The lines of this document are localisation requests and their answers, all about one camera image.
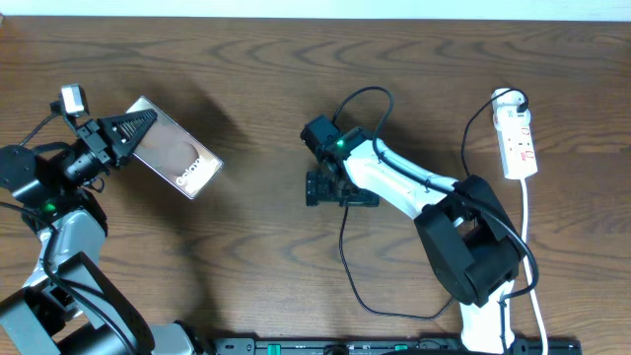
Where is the Galaxy S25 Ultra smartphone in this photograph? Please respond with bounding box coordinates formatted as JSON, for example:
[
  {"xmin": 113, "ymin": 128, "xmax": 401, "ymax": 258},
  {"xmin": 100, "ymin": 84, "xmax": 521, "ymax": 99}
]
[{"xmin": 127, "ymin": 96, "xmax": 223, "ymax": 200}]

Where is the black USB charging cable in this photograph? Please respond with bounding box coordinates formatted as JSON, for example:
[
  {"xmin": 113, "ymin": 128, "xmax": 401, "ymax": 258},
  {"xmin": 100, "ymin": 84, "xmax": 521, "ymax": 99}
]
[{"xmin": 337, "ymin": 87, "xmax": 530, "ymax": 321}]

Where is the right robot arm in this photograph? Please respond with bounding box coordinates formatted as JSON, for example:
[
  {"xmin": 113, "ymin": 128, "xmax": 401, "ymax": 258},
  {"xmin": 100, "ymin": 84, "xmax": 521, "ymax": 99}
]
[{"xmin": 300, "ymin": 115, "xmax": 534, "ymax": 354}]

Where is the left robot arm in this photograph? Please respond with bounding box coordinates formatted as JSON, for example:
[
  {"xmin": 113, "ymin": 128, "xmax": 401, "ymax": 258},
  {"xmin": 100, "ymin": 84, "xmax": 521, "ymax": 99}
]
[{"xmin": 1, "ymin": 109, "xmax": 214, "ymax": 354}]

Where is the white power strip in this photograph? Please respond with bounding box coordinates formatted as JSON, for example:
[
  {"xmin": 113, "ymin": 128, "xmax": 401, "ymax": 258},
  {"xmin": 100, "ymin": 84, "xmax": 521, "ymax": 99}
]
[{"xmin": 492, "ymin": 88, "xmax": 538, "ymax": 180}]

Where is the left camera black cable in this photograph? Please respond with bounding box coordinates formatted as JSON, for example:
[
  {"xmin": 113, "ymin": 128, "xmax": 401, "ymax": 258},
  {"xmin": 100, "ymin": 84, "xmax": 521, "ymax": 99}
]
[{"xmin": 0, "ymin": 103, "xmax": 139, "ymax": 355}]

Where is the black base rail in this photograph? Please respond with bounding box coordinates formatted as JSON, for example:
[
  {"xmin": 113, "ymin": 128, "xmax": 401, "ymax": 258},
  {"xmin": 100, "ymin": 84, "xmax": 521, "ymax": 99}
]
[{"xmin": 209, "ymin": 333, "xmax": 584, "ymax": 355}]

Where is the white power strip cord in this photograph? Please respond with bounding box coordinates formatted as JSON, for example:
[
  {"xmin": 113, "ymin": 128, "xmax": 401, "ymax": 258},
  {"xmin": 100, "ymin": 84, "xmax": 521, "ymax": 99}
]
[{"xmin": 520, "ymin": 177, "xmax": 550, "ymax": 355}]

